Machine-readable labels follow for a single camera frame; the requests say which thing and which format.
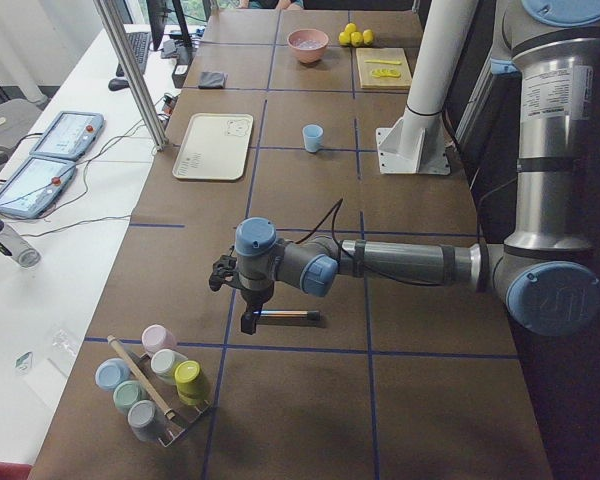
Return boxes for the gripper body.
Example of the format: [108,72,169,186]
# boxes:
[241,284,274,312]

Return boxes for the metal muddler tool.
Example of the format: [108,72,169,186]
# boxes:
[260,310,321,322]

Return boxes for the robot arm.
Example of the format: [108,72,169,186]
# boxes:
[228,1,600,336]

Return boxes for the yellow cup on rack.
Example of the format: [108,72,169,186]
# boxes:
[174,360,210,406]

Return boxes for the pink cup on rack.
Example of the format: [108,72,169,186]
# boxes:
[141,324,177,357]

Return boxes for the white cup on rack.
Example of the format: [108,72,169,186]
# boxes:
[151,348,188,385]

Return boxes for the green cup on rack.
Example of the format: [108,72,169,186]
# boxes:
[113,380,148,415]

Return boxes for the grey cup on rack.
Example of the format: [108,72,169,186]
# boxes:
[127,400,166,442]

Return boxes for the blue cup on rack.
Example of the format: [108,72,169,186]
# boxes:
[94,358,130,391]

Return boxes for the light blue cup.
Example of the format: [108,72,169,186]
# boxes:
[302,124,324,153]

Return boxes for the pink bowl of ice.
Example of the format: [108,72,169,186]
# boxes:
[287,29,329,64]

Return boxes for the cream bear tray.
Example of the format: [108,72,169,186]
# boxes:
[172,113,254,181]

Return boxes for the clear plastic bag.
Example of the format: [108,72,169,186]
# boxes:
[48,328,81,377]

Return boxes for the grey folded cloth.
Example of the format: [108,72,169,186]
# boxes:
[198,71,228,90]

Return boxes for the lower teach pendant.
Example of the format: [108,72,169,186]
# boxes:
[0,155,76,219]

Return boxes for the teach pendant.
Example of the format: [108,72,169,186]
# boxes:
[0,155,76,219]
[30,111,105,161]

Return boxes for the upper teach pendant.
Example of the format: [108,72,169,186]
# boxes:
[30,111,105,161]

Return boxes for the black computer mouse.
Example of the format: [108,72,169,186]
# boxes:
[108,77,129,92]

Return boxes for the clear plastic bottle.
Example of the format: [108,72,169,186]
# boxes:
[0,219,41,268]

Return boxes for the lemon slices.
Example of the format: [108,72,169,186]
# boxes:
[370,68,401,78]

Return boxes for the yellow knife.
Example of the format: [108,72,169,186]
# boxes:
[364,59,402,66]

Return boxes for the wooden cutting board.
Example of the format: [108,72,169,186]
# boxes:
[356,48,412,90]

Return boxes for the yellow lemons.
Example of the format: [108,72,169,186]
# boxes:
[338,22,375,48]

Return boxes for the black keyboard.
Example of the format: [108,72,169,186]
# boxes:
[126,31,152,74]

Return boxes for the wire cup rack wooden handle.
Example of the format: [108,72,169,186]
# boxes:
[107,335,211,448]

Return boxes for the aluminium frame post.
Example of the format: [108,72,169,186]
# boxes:
[94,0,169,151]

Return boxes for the white camera pole mount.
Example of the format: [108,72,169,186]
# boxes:
[376,0,478,175]

